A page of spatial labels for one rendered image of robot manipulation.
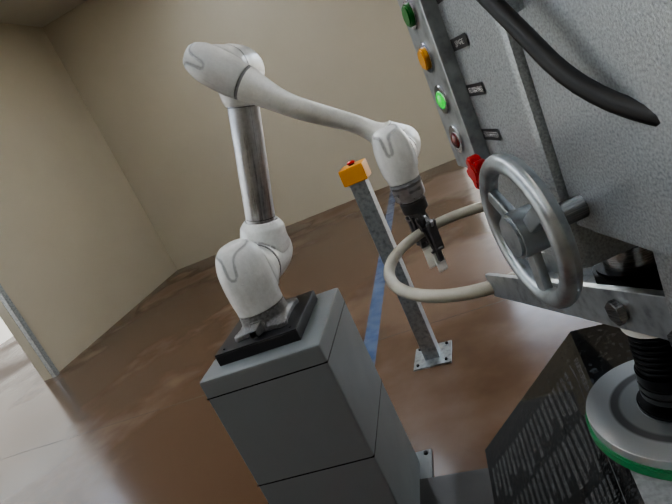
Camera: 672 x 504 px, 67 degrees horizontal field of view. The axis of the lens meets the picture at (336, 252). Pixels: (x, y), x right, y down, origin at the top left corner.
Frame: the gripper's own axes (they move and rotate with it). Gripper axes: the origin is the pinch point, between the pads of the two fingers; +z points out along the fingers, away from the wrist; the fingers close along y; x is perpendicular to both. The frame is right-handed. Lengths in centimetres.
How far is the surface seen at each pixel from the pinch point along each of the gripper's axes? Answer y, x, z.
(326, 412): 0, -50, 24
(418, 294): 31.3, -21.8, -10.3
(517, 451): 60, -27, 13
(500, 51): 87, -28, -58
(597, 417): 81, -25, -7
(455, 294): 39.3, -17.3, -10.0
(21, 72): -662, -133, -210
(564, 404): 68, -20, 2
